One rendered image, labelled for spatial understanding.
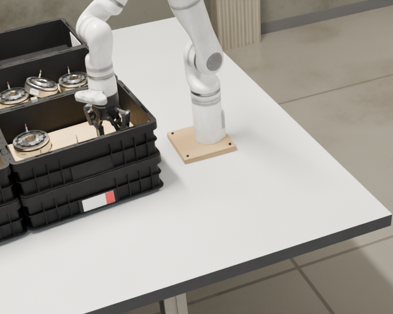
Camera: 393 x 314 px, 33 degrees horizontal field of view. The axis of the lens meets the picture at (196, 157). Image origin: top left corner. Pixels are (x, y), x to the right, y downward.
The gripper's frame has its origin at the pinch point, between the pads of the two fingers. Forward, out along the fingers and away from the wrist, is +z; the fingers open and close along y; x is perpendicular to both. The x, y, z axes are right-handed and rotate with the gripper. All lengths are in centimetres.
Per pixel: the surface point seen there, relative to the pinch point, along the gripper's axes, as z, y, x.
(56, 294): 17.1, -8.1, 43.9
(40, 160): -5.0, 6.3, 22.8
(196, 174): 16.6, -19.7, -11.9
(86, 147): -4.8, -1.4, 13.5
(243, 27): 72, 55, -245
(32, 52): 4, 62, -48
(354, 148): 85, -40, -146
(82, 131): 3.9, 13.4, -5.0
